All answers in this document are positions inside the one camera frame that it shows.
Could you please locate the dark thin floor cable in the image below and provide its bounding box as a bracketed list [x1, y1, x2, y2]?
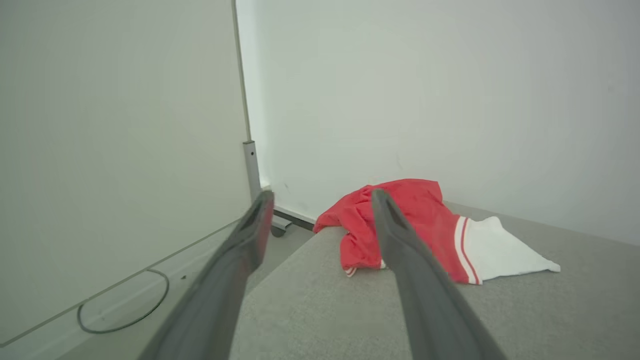
[76, 268, 170, 335]

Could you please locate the grey partition caster foot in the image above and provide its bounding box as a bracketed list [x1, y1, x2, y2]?
[269, 206, 317, 239]

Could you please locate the white partition panel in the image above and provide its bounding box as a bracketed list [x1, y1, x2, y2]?
[0, 0, 252, 347]

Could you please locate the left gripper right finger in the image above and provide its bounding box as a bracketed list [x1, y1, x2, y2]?
[370, 188, 507, 360]

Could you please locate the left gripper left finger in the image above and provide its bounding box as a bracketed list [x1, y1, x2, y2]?
[139, 190, 275, 360]

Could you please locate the grey metal partition post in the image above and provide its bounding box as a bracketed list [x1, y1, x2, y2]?
[232, 0, 262, 202]

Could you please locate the red white basketball jersey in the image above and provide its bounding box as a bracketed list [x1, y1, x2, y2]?
[313, 178, 562, 286]

